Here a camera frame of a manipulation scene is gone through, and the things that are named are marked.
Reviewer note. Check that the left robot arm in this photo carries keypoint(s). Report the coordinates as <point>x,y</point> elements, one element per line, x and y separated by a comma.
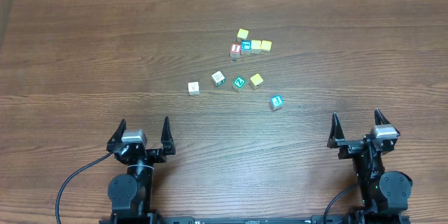
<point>131,193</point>

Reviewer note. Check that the white patterned block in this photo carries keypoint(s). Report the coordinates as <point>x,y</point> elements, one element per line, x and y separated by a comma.
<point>218,78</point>

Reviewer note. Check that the blue P block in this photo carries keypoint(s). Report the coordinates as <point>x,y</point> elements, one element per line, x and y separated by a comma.
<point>276,102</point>

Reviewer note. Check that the yellow block middle row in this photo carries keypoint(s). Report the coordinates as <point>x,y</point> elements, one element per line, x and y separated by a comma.
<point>256,46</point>

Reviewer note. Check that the plain white wooden block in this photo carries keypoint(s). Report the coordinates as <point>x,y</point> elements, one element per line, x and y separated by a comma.
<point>193,88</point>

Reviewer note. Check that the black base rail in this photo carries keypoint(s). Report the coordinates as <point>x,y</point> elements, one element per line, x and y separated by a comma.
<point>315,219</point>

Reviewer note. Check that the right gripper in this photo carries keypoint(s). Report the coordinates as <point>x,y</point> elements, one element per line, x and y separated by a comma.
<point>356,148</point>

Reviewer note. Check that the yellow block row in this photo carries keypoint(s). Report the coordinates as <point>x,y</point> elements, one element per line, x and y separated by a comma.
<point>265,47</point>
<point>256,46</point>

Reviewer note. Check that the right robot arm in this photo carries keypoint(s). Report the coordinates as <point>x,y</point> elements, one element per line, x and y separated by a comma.
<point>384,193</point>

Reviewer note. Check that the blue letter block in row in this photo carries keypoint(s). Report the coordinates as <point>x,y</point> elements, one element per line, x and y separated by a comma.
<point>246,47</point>

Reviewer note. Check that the red letter block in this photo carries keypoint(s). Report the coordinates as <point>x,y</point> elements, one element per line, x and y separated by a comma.
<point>235,50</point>

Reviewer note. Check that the green Z block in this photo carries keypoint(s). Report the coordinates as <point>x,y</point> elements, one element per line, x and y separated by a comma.
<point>238,83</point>

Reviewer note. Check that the yellow block top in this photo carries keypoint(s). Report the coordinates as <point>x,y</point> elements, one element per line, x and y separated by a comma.
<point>242,34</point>

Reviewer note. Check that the yellow block right row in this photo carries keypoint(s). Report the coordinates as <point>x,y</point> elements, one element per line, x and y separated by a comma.
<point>265,47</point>

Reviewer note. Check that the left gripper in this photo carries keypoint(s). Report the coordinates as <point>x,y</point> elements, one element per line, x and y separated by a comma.
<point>148,152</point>

